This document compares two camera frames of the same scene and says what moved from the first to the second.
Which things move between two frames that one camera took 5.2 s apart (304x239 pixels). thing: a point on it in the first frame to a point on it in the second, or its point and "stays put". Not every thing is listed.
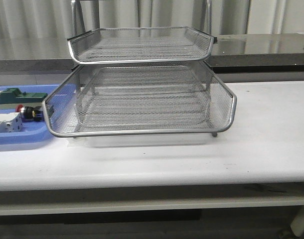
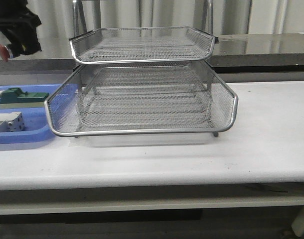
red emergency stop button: (36, 113) to (4, 52)
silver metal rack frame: (138, 80) stays put
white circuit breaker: (6, 123) stays put
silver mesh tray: (139, 98) stays put
